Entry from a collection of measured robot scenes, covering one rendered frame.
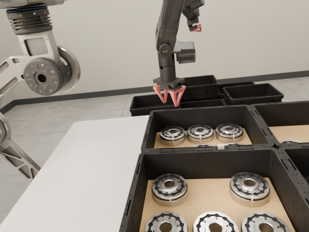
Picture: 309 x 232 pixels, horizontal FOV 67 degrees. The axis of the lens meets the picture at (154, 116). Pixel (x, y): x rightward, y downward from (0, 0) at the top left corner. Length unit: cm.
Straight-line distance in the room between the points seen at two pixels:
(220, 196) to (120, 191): 41
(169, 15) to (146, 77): 318
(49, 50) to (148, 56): 290
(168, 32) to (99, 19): 311
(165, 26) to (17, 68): 68
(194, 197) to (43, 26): 75
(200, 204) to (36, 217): 59
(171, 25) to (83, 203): 69
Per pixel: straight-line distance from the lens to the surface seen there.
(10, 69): 116
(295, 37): 422
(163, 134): 94
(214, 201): 70
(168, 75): 82
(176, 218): 62
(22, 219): 102
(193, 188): 73
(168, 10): 69
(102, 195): 96
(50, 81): 96
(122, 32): 375
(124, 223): 54
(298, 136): 102
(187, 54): 80
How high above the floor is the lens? 134
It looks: 26 degrees down
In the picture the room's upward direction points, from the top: 7 degrees counter-clockwise
